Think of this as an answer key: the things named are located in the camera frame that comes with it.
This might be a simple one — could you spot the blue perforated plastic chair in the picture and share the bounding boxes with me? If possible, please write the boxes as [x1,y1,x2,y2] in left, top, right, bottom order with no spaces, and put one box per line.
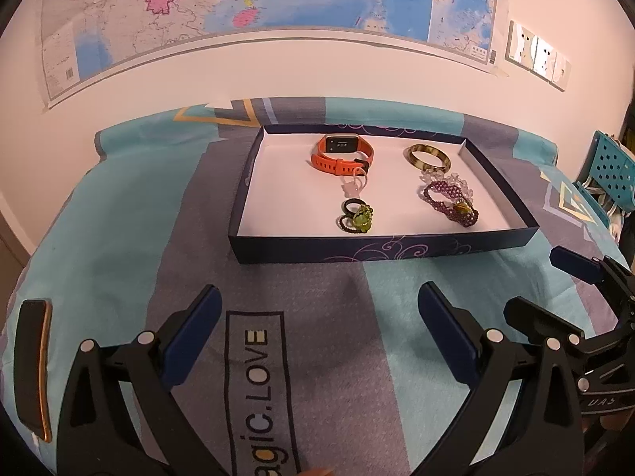
[575,130,635,226]

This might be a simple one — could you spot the navy jewelry box tray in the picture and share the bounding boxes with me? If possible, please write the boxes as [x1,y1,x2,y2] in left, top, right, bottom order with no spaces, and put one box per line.
[228,125,541,265]

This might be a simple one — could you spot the white wall socket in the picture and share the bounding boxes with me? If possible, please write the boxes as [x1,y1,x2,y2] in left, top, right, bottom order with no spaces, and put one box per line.
[550,52,572,92]
[532,35,557,81]
[505,20,537,69]

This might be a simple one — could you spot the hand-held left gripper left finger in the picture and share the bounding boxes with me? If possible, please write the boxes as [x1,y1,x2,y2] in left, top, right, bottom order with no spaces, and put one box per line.
[54,285,224,476]

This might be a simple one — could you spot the purple bead bracelet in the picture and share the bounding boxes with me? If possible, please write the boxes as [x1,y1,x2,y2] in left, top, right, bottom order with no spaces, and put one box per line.
[421,181,479,228]

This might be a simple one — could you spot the printed blue grey blanket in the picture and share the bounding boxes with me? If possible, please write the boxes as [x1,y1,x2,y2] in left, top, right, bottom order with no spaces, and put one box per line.
[0,96,635,476]

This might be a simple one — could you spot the dark bead bracelet green pendant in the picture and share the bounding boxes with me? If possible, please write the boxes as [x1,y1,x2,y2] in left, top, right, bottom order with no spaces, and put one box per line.
[338,213,374,235]

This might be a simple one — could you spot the clear crystal bead bracelet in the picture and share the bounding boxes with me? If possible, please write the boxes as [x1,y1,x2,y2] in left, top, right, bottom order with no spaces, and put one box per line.
[421,169,478,204]

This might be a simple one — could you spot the pink charm with clear ring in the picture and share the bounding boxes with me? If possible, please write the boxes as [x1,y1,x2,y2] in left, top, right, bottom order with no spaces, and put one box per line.
[341,166,370,200]

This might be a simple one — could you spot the orange smartwatch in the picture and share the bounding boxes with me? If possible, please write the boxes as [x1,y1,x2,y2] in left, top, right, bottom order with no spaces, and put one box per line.
[311,134,374,177]

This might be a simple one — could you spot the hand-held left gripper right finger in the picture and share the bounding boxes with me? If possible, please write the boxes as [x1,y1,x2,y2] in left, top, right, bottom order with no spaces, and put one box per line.
[417,282,591,476]

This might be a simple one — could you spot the amber bangle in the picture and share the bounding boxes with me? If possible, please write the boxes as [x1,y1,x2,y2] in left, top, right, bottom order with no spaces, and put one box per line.
[407,143,452,172]

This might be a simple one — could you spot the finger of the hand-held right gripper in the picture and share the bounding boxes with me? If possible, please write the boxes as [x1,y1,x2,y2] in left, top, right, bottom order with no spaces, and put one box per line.
[550,245,635,328]
[503,296,589,358]

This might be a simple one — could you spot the black phone with orange edge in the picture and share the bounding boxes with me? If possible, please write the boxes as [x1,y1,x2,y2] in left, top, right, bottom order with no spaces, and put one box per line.
[14,299,53,443]

